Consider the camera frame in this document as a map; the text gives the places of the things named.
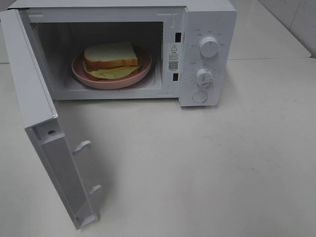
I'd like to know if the pink round plate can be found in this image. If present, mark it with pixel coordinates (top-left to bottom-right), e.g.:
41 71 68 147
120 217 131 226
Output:
72 46 153 90

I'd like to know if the white microwave door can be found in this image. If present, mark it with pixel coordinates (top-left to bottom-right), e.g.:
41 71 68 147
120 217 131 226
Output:
0 9 100 229

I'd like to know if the white bread sandwich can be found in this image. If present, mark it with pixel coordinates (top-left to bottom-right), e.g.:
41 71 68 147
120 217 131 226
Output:
82 41 142 81

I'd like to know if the round white door button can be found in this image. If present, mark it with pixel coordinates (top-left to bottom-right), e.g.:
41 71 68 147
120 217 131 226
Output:
192 91 207 103

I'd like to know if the lower white timer knob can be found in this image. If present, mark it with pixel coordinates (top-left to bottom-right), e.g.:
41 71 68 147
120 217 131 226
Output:
196 68 214 86

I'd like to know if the white warning label sticker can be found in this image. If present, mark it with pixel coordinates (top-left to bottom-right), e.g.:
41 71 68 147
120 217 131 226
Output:
167 42 182 72

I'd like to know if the white microwave oven body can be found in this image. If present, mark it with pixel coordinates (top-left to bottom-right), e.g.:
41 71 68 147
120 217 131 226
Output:
7 0 237 107

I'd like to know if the upper white power knob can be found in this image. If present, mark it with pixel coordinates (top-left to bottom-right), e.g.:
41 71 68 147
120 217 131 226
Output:
198 36 219 58

